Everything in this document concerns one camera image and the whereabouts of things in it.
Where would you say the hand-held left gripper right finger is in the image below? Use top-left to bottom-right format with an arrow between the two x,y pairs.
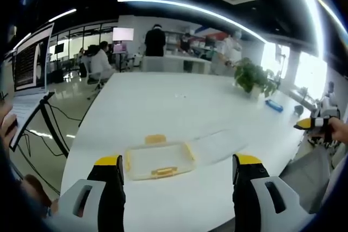
232,153 -> 302,232

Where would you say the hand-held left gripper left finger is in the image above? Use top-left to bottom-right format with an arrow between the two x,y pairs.
58,154 -> 126,232

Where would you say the person's right hand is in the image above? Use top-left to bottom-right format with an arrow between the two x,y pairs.
327,120 -> 348,142

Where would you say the blue flat case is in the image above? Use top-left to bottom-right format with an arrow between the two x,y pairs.
265,99 -> 284,112

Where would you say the clear container with yellow latches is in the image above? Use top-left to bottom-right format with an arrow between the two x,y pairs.
124,134 -> 197,181

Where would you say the green potted plant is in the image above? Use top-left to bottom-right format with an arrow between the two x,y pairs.
234,57 -> 278,99

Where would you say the white counter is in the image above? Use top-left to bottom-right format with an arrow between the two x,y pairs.
140,54 -> 213,75

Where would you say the laptop with dark screen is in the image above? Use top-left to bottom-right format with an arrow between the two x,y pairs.
12,22 -> 55,93

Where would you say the long ceiling light strip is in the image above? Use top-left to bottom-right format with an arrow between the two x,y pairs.
117,0 -> 269,44

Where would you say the black floor cable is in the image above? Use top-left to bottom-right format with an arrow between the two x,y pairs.
15,104 -> 83,192

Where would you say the bright wall screen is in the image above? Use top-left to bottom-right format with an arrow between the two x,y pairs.
112,27 -> 135,42

